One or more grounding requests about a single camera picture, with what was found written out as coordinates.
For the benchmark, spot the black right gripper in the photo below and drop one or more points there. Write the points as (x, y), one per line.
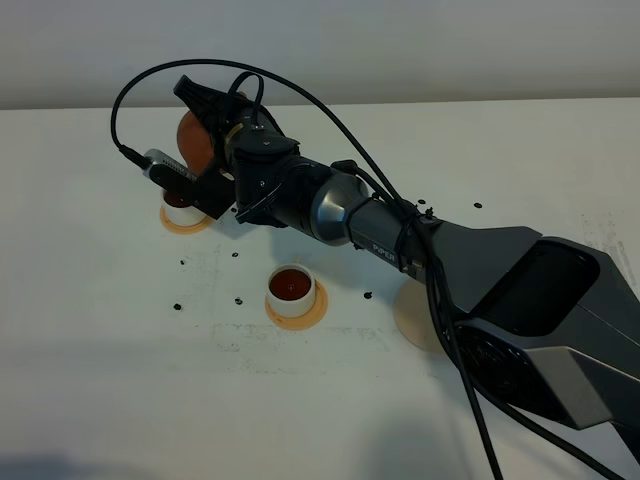
(274, 183)

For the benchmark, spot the brown clay teapot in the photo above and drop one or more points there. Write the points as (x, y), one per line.
(201, 149)

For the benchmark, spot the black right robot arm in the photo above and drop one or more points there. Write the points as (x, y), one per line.
(544, 324)

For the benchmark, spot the beige round teapot coaster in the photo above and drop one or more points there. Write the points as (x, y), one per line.
(413, 319)

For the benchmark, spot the white teacup far left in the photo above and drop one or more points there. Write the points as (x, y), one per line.
(181, 212)

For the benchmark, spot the white teacup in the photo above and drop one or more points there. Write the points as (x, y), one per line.
(181, 212)
(291, 290)

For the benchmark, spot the orange coaster far left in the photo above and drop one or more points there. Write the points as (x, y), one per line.
(185, 230)

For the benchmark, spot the orange coaster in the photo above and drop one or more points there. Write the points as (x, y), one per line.
(185, 230)
(305, 321)

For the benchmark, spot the white teacup centre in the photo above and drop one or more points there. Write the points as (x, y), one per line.
(291, 290)

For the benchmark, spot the orange coaster centre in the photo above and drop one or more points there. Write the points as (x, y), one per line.
(305, 321)

